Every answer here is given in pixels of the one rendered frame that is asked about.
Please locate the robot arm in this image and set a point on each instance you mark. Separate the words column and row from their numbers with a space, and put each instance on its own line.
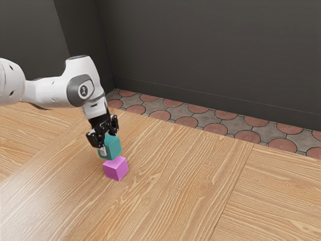
column 50, row 90

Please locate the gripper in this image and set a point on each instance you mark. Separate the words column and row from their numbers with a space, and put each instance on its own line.
column 99, row 122

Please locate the teal block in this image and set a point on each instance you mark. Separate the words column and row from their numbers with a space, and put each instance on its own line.
column 113, row 148

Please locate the pink block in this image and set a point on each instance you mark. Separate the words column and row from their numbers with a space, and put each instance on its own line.
column 116, row 170

